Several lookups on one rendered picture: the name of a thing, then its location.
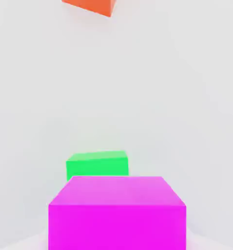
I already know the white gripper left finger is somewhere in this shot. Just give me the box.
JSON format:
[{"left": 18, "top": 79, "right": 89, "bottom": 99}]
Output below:
[{"left": 3, "top": 229, "right": 49, "bottom": 250}]

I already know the large orange box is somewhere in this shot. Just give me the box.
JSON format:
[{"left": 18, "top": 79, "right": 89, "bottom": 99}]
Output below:
[{"left": 61, "top": 0, "right": 117, "bottom": 18}]

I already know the small green cube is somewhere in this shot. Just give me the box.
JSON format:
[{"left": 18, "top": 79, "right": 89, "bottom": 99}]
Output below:
[{"left": 65, "top": 150, "right": 129, "bottom": 182}]

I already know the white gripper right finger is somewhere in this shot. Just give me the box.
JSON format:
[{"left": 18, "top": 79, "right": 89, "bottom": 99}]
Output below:
[{"left": 186, "top": 228, "right": 233, "bottom": 250}]

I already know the small magenta cube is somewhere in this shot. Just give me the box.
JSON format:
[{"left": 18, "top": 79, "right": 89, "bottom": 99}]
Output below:
[{"left": 48, "top": 176, "right": 187, "bottom": 250}]

